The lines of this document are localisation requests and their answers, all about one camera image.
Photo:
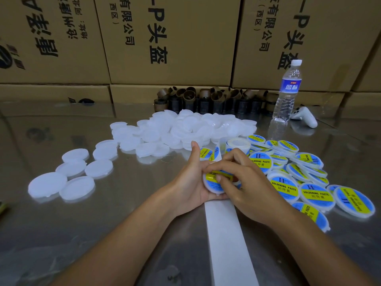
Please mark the person's right hand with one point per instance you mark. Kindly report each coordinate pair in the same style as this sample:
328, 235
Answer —
259, 190

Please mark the person's left hand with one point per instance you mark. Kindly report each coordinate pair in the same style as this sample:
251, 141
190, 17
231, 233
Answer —
187, 187

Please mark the pile of white plastic lids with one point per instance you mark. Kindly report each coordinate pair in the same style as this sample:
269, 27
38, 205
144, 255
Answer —
166, 131

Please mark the sticker roll with backing strip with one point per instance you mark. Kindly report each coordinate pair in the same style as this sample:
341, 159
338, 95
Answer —
229, 247

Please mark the person's right forearm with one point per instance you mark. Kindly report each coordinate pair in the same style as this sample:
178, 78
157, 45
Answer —
333, 259

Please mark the person's left forearm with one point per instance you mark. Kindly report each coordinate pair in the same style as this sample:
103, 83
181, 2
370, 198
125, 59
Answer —
116, 253

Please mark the white handheld controller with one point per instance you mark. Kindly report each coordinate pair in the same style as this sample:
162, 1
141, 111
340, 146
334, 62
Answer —
304, 116

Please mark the row of dark cardboard tubes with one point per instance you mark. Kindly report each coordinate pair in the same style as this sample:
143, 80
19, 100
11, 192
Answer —
199, 101

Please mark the clear plastic water bottle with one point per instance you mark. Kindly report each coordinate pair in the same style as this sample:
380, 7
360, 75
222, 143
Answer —
287, 92

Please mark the stack of brown cardboard boxes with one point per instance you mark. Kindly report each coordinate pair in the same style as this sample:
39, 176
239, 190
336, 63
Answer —
172, 41

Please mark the black phone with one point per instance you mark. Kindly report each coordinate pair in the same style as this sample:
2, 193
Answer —
3, 208

